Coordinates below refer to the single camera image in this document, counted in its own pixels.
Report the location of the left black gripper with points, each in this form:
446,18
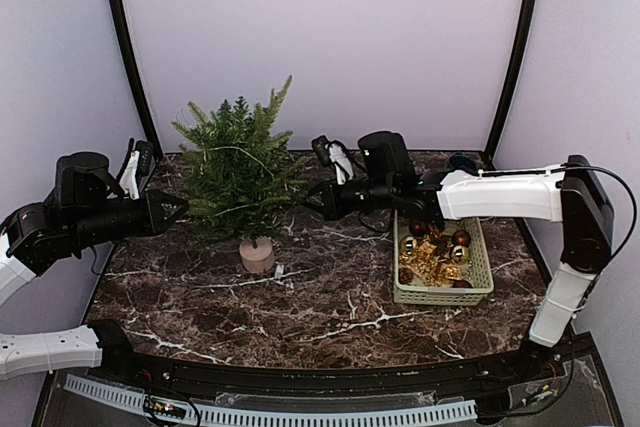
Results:
154,221

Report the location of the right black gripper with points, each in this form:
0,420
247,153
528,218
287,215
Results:
333,207

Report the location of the small green christmas tree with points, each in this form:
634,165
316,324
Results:
243,179

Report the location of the pale green plastic basket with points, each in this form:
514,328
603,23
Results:
477,270

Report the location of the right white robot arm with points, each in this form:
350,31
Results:
569,193

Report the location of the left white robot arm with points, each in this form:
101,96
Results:
87,207

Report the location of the round wooden tree base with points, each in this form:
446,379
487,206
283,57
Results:
257,255

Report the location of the gold bauble left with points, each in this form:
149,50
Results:
407,245

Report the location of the gold bauble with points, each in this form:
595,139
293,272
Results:
407,245
460,254

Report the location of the brown bauble back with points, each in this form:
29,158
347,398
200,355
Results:
417,228

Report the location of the brown bauble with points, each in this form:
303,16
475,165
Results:
417,228
461,284
461,237

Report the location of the brown pine cone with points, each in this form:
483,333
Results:
405,276

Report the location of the gold gift box ornament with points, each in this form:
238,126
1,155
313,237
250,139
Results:
424,255

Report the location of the dark blue mug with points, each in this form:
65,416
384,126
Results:
461,161

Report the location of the brown bauble right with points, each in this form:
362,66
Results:
461,237

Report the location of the gold bauble right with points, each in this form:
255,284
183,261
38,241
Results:
460,254

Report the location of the brown bauble front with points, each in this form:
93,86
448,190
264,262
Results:
461,284

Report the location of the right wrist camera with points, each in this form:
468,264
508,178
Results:
334,154

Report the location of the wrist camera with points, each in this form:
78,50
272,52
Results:
334,154
136,166

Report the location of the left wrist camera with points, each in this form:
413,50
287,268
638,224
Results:
136,166

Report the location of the white cable duct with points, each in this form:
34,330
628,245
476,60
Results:
254,410

